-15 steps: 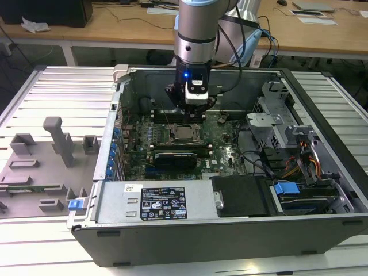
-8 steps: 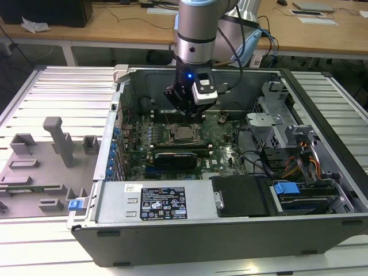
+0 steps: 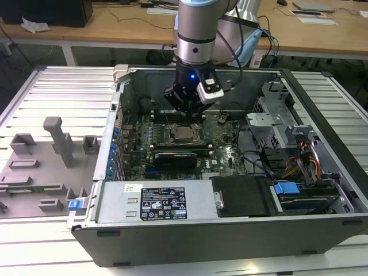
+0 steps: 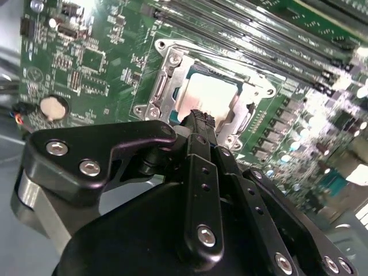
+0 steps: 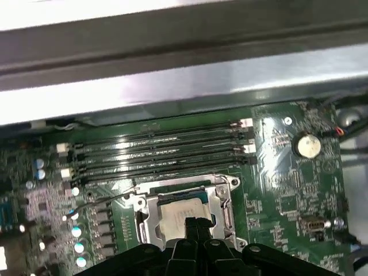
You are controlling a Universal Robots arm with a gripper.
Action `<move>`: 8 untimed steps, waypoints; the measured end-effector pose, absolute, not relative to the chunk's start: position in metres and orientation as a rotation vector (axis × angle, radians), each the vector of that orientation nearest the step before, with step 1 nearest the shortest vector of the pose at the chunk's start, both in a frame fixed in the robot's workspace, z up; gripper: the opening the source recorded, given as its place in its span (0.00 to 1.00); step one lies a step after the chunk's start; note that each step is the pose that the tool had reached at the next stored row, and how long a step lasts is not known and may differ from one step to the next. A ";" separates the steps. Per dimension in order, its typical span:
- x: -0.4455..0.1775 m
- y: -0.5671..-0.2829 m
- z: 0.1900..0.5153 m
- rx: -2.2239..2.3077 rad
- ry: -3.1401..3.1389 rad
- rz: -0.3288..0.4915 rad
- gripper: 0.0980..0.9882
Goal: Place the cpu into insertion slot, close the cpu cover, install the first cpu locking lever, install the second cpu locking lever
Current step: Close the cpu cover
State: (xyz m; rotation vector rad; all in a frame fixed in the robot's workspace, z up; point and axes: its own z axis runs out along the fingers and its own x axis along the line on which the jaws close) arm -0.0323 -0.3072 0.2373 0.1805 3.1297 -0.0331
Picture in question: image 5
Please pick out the silver square CPU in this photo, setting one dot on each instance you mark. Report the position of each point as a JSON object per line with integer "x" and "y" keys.
{"x": 175, "y": 212}

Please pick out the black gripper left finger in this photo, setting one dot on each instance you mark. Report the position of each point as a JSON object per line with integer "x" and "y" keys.
{"x": 178, "y": 258}

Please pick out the green motherboard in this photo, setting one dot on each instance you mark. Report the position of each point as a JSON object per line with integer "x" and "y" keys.
{"x": 276, "y": 184}

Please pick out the black open PC case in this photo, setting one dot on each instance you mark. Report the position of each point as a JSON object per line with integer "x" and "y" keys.
{"x": 184, "y": 86}

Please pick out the thin metal locking lever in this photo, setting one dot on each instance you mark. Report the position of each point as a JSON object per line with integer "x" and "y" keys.
{"x": 99, "y": 200}

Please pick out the internal USB port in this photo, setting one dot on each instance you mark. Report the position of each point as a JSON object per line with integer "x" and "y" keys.
{"x": 312, "y": 225}

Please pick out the CPU socket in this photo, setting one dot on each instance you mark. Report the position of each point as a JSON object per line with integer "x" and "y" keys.
{"x": 224, "y": 178}

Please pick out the round coin cell battery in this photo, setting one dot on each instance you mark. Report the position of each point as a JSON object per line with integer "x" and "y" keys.
{"x": 307, "y": 143}

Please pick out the metal socket cover frame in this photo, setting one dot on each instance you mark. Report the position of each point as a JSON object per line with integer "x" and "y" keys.
{"x": 217, "y": 199}

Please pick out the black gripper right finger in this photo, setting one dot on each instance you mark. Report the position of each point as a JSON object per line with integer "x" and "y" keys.
{"x": 224, "y": 258}

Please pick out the silver round capacitor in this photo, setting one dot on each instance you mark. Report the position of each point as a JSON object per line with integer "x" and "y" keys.
{"x": 76, "y": 231}
{"x": 81, "y": 261}
{"x": 38, "y": 163}
{"x": 75, "y": 215}
{"x": 79, "y": 247}
{"x": 41, "y": 174}
{"x": 75, "y": 191}

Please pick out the black empty RAM slot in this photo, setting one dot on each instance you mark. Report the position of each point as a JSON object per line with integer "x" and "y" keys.
{"x": 158, "y": 148}
{"x": 158, "y": 136}
{"x": 158, "y": 172}
{"x": 158, "y": 160}

